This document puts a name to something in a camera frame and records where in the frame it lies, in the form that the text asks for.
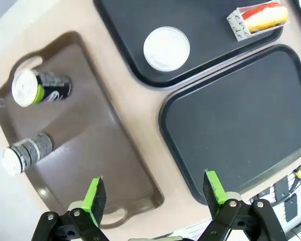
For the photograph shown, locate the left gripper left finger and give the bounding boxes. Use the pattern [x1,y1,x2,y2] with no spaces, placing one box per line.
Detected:
[31,175,111,241]

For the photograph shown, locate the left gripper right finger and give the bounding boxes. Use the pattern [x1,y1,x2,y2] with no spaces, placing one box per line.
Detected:
[198,170,288,241]

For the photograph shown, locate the white round lid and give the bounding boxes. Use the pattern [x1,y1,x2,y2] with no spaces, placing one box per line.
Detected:
[142,26,191,72]

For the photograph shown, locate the red iced donut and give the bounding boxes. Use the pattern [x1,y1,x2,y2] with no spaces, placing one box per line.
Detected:
[241,2,289,34]

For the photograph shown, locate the black plastic tray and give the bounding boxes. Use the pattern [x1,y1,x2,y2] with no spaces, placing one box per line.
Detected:
[93,0,285,89]
[158,44,301,207]

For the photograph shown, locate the black white patterned can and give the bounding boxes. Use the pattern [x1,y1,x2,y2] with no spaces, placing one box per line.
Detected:
[2,132,54,177]

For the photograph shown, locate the black can green stripe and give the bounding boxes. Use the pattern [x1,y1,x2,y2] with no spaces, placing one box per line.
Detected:
[11,68,72,108]

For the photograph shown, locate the brown plastic handled tray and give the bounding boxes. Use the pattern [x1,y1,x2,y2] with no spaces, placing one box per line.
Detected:
[0,31,165,230]

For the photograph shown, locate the black bracket block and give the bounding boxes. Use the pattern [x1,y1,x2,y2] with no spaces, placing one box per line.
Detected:
[283,194,299,223]
[274,178,290,202]

